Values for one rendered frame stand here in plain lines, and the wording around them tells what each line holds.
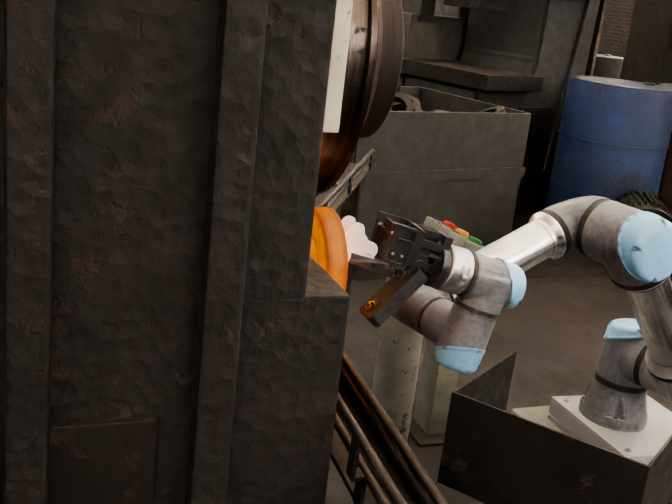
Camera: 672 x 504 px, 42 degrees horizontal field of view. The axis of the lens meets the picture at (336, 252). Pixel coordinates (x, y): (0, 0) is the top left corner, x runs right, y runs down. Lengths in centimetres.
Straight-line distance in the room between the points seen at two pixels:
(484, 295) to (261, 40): 67
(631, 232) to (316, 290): 74
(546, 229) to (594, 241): 9
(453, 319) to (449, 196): 261
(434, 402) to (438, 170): 159
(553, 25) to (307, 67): 448
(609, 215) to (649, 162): 326
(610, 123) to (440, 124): 121
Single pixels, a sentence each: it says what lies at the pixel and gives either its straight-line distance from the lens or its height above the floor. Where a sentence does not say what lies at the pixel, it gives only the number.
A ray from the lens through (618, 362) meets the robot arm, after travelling 203.
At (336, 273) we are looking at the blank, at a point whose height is 83.
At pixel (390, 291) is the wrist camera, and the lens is 137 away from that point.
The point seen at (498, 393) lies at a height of 66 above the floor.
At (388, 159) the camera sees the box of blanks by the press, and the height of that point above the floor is 54.
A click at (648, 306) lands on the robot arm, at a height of 70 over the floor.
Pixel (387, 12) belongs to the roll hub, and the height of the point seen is 118.
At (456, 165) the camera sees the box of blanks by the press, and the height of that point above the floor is 50.
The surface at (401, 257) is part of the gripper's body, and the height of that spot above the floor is 84.
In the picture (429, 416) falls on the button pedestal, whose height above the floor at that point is 7.
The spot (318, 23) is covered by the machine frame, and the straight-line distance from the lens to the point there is 95.
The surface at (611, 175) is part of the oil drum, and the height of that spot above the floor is 42.
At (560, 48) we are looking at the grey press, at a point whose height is 100.
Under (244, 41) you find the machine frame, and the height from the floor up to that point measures 115.
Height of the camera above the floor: 122
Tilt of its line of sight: 17 degrees down
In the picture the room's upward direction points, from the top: 7 degrees clockwise
